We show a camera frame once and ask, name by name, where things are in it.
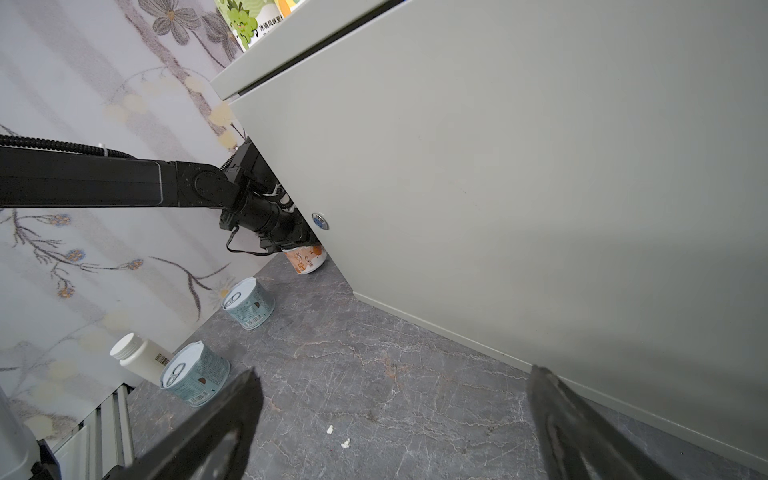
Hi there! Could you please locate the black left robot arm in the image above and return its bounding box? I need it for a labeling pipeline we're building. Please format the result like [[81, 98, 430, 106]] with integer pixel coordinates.
[[1, 135, 320, 256]]

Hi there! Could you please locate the yellow label can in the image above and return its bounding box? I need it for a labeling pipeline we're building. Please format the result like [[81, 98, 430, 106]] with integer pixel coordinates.
[[275, 0, 303, 18]]

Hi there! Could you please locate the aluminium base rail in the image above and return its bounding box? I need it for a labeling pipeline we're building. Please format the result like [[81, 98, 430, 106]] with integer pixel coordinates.
[[54, 384, 135, 479]]

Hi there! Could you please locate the white plastic bottle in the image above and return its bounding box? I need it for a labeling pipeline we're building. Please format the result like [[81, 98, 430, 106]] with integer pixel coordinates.
[[110, 333, 173, 386]]

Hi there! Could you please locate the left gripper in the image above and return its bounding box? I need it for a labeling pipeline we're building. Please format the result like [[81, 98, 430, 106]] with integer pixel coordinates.
[[219, 192, 318, 254]]

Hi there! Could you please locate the orange label can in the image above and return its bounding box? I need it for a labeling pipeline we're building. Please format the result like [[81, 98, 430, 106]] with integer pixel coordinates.
[[284, 244, 328, 275]]

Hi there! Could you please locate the green label can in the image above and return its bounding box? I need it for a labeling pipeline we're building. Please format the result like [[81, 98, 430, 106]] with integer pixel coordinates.
[[215, 0, 283, 50]]

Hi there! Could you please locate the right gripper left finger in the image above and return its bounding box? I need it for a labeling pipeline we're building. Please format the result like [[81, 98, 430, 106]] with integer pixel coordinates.
[[110, 369, 264, 479]]

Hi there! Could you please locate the teal label can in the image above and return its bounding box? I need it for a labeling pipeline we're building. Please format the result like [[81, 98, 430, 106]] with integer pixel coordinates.
[[160, 341, 231, 408], [222, 277, 276, 330]]

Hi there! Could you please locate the teal label can front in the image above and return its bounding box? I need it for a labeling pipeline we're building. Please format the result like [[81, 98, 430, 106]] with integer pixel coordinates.
[[160, 341, 231, 408]]

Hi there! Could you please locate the cabinet lock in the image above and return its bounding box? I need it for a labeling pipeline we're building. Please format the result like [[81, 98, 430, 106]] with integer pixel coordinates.
[[311, 212, 330, 231]]

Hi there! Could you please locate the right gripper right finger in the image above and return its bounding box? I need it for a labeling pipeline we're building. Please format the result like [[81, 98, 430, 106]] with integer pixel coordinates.
[[527, 365, 674, 479]]

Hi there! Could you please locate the grey metal cabinet counter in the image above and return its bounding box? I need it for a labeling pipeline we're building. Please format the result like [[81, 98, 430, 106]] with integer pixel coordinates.
[[212, 1, 767, 471]]

